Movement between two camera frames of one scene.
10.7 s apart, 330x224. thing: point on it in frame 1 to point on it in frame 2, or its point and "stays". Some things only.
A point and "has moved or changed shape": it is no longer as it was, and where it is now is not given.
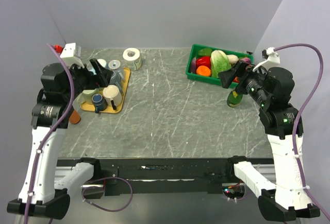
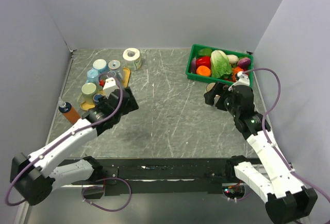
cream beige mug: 113,96 has moved or changed shape
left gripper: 104,75 to 131,104
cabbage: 219,62 stays
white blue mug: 103,63 stays
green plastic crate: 203,78 stays
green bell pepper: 205,52 stays
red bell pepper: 204,61 stays
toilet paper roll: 131,59 stays
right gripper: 243,70 to 209,96
